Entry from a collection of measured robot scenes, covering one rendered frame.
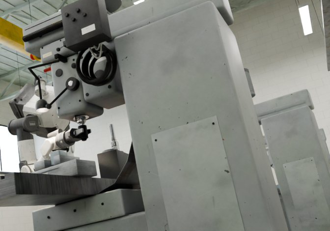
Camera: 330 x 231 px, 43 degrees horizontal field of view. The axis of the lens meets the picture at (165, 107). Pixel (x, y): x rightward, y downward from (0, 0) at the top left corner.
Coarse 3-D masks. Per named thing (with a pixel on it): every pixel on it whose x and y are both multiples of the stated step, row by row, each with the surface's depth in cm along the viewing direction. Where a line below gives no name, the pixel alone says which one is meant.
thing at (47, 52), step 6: (54, 42) 223; (60, 42) 222; (42, 48) 225; (48, 48) 224; (54, 48) 222; (66, 48) 219; (42, 54) 225; (48, 54) 223; (54, 54) 222; (60, 54) 220; (66, 54) 220; (72, 54) 221; (42, 60) 224; (48, 60) 223
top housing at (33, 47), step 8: (48, 16) 228; (56, 16) 225; (32, 24) 230; (40, 24) 228; (48, 24) 226; (24, 32) 232; (56, 32) 223; (32, 40) 228; (40, 40) 226; (48, 40) 224; (56, 40) 224; (32, 48) 228; (40, 56) 238
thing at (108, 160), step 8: (104, 152) 235; (112, 152) 233; (120, 152) 239; (104, 160) 234; (112, 160) 232; (120, 160) 235; (104, 168) 232; (112, 168) 231; (120, 168) 232; (104, 176) 231; (112, 176) 230
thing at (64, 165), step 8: (56, 160) 184; (64, 160) 186; (72, 160) 181; (80, 160) 183; (88, 160) 189; (48, 168) 185; (56, 168) 184; (64, 168) 182; (72, 168) 180; (80, 168) 181; (88, 168) 187; (88, 176) 189
